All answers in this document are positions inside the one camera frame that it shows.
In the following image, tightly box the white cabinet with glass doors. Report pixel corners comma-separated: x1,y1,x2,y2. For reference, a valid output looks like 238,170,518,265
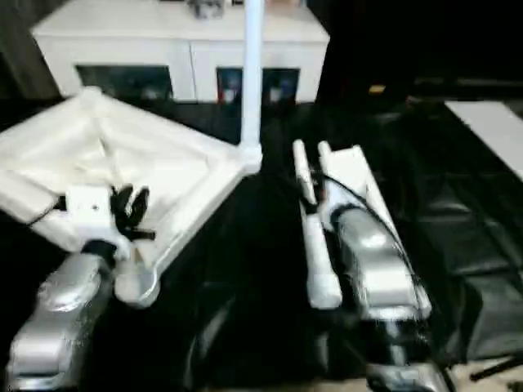
31,0,331,103

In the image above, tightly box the grey curtain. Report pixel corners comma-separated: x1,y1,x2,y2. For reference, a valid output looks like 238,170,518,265
0,0,62,99

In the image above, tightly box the black tripod leg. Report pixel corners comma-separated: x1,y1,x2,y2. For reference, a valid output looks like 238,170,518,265
469,354,523,381

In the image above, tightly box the black left wrist camera cable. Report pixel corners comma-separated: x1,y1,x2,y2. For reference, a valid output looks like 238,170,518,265
28,195,69,225

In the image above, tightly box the black work mat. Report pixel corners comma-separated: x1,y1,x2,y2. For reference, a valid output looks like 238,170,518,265
0,93,523,385

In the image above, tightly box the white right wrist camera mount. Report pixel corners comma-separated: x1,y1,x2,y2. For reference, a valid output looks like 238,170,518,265
326,145,375,221

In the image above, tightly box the black tangled bundle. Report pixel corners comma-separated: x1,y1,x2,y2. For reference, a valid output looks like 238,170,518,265
187,0,224,20

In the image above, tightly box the white flat board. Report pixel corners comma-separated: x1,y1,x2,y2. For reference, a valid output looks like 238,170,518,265
445,100,523,180

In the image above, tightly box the white plastic table top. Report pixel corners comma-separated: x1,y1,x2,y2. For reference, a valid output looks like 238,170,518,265
0,85,265,310

